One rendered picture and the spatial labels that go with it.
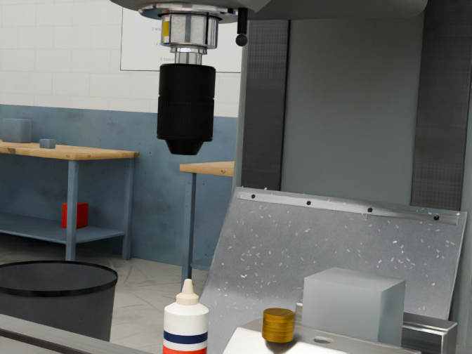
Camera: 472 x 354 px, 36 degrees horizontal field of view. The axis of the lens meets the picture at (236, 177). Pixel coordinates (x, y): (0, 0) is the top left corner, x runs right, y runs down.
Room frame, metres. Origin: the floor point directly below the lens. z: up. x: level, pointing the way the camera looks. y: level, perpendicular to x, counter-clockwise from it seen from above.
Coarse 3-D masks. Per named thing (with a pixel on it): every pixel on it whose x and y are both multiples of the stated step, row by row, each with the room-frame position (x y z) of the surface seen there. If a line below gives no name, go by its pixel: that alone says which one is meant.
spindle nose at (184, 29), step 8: (168, 16) 0.59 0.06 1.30; (176, 16) 0.58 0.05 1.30; (184, 16) 0.58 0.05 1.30; (192, 16) 0.58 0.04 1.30; (200, 16) 0.58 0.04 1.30; (208, 16) 0.59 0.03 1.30; (176, 24) 0.58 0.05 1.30; (184, 24) 0.58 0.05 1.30; (192, 24) 0.58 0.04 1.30; (200, 24) 0.58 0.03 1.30; (208, 24) 0.59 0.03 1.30; (216, 24) 0.60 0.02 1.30; (176, 32) 0.58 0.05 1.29; (184, 32) 0.58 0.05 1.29; (192, 32) 0.58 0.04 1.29; (200, 32) 0.58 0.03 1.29; (208, 32) 0.59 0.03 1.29; (216, 32) 0.60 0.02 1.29; (160, 40) 0.60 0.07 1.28; (168, 40) 0.59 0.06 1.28; (176, 40) 0.58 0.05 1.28; (184, 40) 0.58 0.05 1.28; (192, 40) 0.58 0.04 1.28; (200, 40) 0.58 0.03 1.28; (208, 40) 0.59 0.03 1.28; (216, 40) 0.60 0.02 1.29; (208, 48) 0.62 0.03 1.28
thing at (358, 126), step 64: (448, 0) 0.87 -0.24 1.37; (256, 64) 0.99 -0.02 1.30; (320, 64) 0.95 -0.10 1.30; (384, 64) 0.91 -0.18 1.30; (448, 64) 0.86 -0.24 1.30; (256, 128) 0.99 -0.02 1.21; (320, 128) 0.95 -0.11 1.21; (384, 128) 0.90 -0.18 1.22; (448, 128) 0.86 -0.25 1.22; (320, 192) 0.94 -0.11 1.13; (384, 192) 0.90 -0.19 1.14; (448, 192) 0.86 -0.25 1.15; (448, 320) 0.85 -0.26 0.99
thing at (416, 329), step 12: (300, 312) 0.58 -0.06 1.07; (408, 324) 0.53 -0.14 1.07; (420, 324) 0.54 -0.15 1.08; (432, 324) 0.54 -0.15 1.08; (444, 324) 0.54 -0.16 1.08; (456, 324) 0.54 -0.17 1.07; (408, 336) 0.53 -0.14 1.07; (420, 336) 0.53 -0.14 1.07; (432, 336) 0.52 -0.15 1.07; (444, 336) 0.52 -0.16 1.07; (456, 336) 0.54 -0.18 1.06; (420, 348) 0.53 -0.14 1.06; (432, 348) 0.52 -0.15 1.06; (444, 348) 0.52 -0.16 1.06; (456, 348) 0.61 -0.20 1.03; (468, 348) 0.62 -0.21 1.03
